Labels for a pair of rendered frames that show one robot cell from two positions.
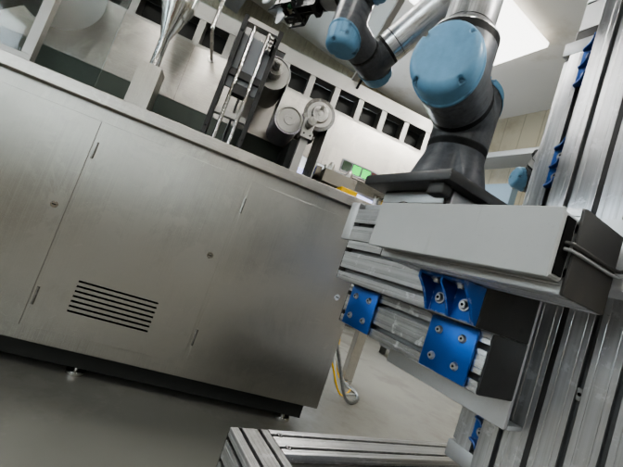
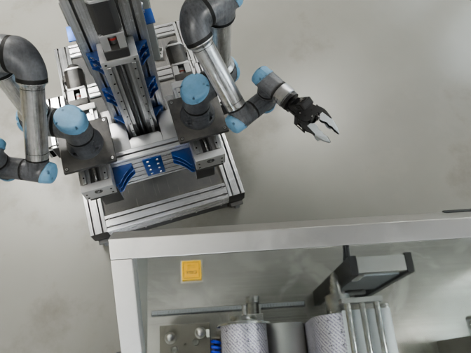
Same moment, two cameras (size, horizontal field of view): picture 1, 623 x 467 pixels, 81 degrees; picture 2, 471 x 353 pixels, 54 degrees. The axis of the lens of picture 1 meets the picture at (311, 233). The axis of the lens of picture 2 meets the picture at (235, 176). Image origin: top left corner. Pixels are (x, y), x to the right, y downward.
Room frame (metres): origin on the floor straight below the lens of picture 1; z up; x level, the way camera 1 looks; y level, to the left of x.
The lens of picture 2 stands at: (1.71, 0.13, 2.59)
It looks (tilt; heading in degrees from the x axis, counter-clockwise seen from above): 67 degrees down; 189
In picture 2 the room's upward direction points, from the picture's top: 2 degrees clockwise
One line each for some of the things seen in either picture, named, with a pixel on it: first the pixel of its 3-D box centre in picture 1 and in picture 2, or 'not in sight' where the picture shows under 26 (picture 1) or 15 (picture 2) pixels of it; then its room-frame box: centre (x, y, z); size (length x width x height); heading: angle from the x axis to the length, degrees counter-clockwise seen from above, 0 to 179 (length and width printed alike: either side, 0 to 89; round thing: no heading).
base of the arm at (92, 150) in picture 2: not in sight; (82, 138); (0.94, -0.65, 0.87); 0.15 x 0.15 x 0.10
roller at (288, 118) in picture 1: (284, 127); not in sight; (1.67, 0.29, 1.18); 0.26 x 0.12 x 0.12; 15
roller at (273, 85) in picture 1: (269, 84); not in sight; (1.64, 0.42, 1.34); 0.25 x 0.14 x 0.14; 15
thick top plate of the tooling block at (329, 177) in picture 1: (325, 185); not in sight; (1.78, 0.01, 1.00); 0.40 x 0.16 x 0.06; 15
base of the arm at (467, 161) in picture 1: (449, 171); (197, 108); (0.71, -0.22, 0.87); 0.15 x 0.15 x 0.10
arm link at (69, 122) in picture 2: not in sight; (71, 124); (0.94, -0.66, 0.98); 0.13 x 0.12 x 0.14; 93
